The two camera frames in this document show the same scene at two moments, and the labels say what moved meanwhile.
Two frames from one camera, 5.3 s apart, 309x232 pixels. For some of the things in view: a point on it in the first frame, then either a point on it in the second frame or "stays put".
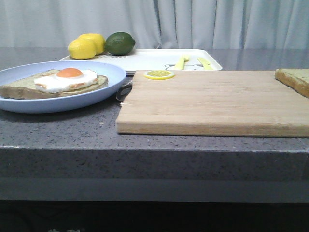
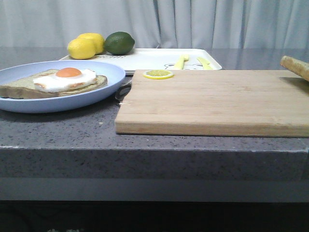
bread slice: x=297 y=79 to x=300 y=67
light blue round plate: x=116 y=78 stays put
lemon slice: x=159 y=75 stays put
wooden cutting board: x=253 y=103 stays put
